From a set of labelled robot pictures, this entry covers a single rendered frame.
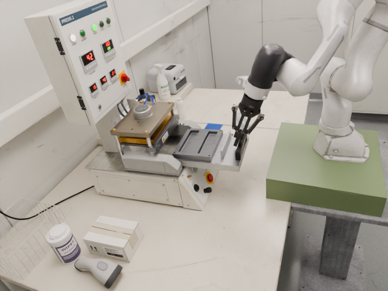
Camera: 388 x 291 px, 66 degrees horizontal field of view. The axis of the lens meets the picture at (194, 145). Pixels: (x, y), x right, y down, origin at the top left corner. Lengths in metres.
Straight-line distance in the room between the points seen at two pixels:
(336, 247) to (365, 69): 0.98
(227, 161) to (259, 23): 2.49
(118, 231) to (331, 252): 1.16
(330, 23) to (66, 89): 0.94
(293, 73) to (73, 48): 0.76
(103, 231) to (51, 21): 0.76
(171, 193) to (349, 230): 0.91
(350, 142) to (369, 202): 0.25
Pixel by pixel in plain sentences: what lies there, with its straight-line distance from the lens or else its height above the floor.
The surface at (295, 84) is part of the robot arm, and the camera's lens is 1.03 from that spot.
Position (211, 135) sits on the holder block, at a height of 0.98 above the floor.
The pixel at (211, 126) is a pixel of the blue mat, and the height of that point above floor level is 0.75.
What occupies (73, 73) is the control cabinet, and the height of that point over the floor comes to 1.37.
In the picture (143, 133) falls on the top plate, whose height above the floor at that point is 1.11.
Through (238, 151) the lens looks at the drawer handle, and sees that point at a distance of 1.17.
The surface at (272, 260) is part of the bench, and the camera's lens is 1.16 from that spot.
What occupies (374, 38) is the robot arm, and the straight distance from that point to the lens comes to 1.23.
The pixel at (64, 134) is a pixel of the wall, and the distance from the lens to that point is 1.76.
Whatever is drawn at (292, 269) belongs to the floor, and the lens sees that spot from 2.04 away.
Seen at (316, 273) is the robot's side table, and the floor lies 0.01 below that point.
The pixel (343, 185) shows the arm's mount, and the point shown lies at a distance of 1.29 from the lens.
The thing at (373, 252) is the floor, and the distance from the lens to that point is 2.23.
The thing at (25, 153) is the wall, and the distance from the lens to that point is 1.61.
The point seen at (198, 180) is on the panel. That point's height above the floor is 0.84.
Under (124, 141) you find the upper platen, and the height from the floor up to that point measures 1.04.
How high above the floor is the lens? 1.70
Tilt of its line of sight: 34 degrees down
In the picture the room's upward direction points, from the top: 10 degrees counter-clockwise
